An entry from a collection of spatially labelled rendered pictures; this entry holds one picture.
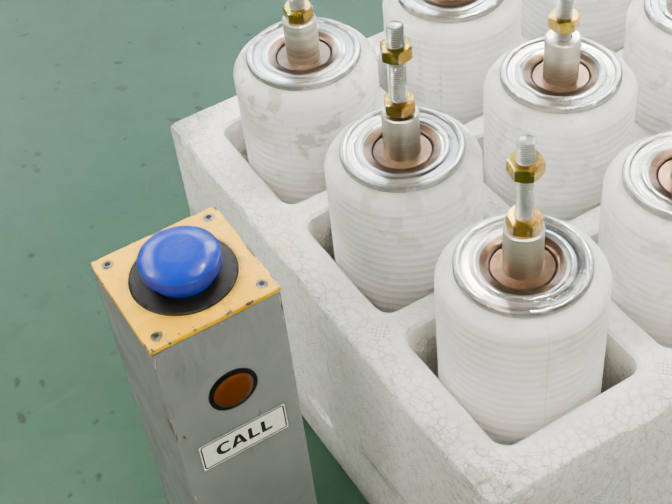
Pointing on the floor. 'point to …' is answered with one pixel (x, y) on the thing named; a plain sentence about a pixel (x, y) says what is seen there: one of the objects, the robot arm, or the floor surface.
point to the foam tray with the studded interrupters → (425, 359)
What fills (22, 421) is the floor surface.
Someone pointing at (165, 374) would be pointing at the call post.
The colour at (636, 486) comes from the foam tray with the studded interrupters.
